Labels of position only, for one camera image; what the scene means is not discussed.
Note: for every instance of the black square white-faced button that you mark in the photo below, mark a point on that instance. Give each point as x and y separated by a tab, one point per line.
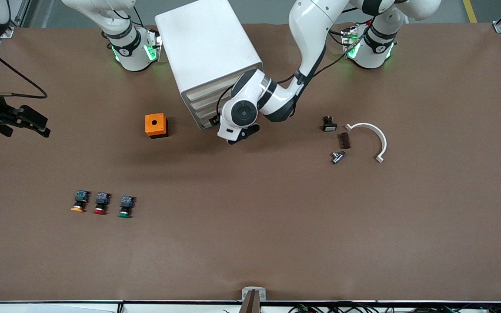
329	125

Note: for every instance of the silver metal fitting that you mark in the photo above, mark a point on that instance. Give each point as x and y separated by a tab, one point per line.
337	157

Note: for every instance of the white drawer cabinet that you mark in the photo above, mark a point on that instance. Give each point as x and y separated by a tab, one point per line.
207	43

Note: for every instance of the brown ribbed block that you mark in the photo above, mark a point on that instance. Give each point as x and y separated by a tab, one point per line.
344	141

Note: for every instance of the white plastic drawer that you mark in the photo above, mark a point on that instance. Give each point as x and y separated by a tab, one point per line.
207	90
205	111
205	101
205	121

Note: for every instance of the metal base connector block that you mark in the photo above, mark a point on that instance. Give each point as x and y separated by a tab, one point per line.
152	48
350	43

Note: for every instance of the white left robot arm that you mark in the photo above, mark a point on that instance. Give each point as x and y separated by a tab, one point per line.
315	26

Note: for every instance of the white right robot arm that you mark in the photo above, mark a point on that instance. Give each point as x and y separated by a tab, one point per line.
131	52

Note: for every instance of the red mushroom push button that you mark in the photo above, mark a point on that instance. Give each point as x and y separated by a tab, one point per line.
101	203

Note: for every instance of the grey metal edge bracket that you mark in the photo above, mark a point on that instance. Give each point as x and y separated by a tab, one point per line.
246	292

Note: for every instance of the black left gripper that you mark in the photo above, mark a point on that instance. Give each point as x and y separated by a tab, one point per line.
216	120

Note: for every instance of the yellow mushroom push button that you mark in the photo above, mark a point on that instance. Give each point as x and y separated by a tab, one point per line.
79	201

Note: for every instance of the orange box with hole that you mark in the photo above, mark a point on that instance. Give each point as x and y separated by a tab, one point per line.
155	125

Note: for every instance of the brown camera post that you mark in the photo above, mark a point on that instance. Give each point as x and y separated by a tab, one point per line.
251	304

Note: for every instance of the green mushroom push button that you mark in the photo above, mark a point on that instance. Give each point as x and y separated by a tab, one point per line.
125	206

